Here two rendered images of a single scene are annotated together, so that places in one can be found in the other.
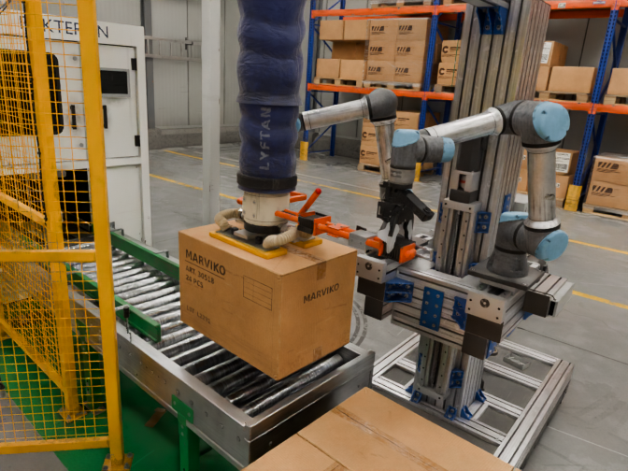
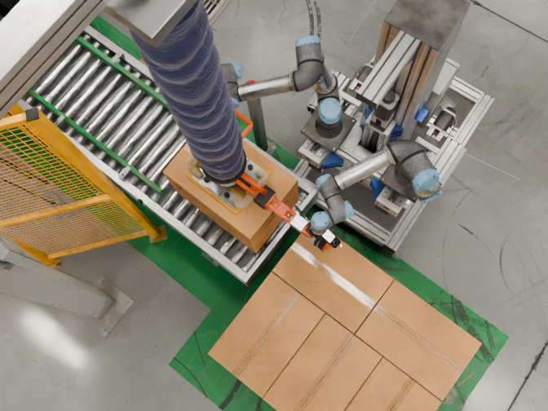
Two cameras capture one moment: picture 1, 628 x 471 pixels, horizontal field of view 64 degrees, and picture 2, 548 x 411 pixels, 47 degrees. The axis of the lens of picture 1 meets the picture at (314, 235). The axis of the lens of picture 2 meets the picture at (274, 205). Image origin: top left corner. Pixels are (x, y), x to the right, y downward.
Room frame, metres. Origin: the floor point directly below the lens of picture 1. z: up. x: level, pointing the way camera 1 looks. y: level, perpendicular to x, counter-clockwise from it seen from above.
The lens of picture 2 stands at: (0.82, -0.13, 4.26)
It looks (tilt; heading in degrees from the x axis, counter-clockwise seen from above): 75 degrees down; 7
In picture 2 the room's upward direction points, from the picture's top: 10 degrees counter-clockwise
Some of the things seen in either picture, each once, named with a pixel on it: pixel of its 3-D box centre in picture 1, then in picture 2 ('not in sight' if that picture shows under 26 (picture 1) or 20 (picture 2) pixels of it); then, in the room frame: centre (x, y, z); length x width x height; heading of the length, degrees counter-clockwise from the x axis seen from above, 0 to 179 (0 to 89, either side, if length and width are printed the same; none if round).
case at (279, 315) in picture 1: (264, 287); (233, 186); (1.85, 0.19, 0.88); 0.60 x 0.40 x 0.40; 48
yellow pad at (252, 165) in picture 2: (283, 229); (240, 160); (1.92, 0.12, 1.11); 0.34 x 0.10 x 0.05; 48
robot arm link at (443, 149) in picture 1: (431, 149); (338, 209); (1.52, -0.33, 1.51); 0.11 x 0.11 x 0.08; 21
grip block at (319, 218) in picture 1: (314, 222); (264, 196); (1.68, 0.00, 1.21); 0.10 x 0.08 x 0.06; 138
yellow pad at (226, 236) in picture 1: (246, 238); (217, 187); (1.78, 0.25, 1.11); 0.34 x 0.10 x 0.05; 48
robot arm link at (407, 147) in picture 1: (406, 149); (320, 222); (1.46, -0.25, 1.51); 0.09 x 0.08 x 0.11; 111
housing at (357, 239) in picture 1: (363, 239); (298, 223); (1.54, -0.16, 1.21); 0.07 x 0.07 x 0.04; 48
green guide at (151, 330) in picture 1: (70, 279); (62, 123); (2.42, 1.27, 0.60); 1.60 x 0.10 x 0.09; 49
